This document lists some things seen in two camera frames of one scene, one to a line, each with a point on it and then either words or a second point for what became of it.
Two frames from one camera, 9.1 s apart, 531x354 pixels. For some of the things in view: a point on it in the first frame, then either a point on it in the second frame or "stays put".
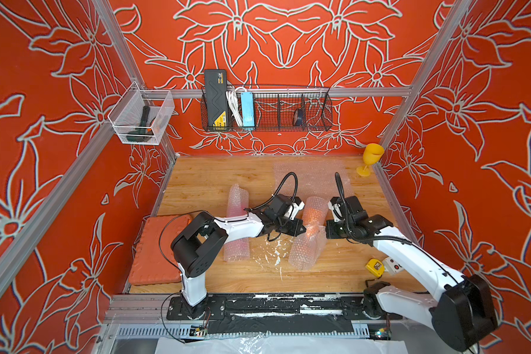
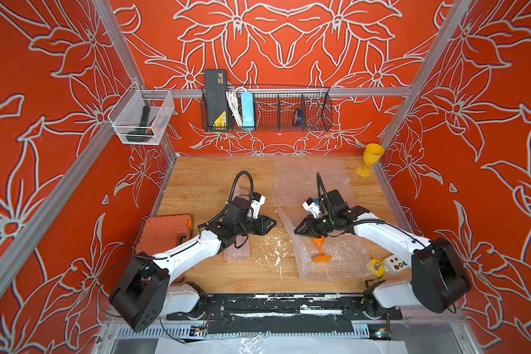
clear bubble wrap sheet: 316,177 stays put
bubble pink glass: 238,200 stays put
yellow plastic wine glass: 372,154 stays put
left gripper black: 295,231 to 262,222
